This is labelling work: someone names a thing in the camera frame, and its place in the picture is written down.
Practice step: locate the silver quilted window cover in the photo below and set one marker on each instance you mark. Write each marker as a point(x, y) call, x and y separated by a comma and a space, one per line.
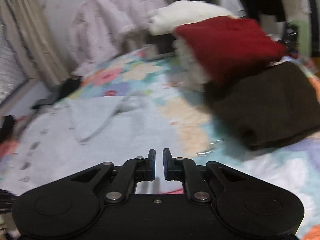
point(13, 76)

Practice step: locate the white folded clothes pile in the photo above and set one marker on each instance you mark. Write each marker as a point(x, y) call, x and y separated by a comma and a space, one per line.
point(184, 19)

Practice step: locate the black folded clothes on suitcase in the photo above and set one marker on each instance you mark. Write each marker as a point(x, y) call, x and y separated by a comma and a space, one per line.
point(7, 127)

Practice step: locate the red folded garment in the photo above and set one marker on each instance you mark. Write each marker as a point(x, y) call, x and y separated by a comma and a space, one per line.
point(230, 49)

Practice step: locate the pink floral blanket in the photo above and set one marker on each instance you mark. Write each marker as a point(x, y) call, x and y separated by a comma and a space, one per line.
point(100, 28)

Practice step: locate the light grey sweatshirt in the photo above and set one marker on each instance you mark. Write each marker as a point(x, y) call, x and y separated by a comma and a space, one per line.
point(78, 134)

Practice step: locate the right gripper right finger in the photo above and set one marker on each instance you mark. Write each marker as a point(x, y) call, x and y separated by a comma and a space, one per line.
point(189, 174)

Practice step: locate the dark brown folded garment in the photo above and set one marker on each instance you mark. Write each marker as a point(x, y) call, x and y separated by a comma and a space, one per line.
point(270, 109)

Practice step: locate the black garment on bed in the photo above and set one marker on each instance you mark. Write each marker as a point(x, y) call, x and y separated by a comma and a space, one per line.
point(59, 92)

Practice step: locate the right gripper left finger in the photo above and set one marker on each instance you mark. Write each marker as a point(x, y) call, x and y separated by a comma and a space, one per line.
point(129, 175)

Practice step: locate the beige curtain right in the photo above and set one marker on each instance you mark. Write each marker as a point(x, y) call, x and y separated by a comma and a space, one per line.
point(29, 32)

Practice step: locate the floral bed quilt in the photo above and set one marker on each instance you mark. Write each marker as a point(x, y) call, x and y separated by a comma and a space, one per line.
point(188, 129)

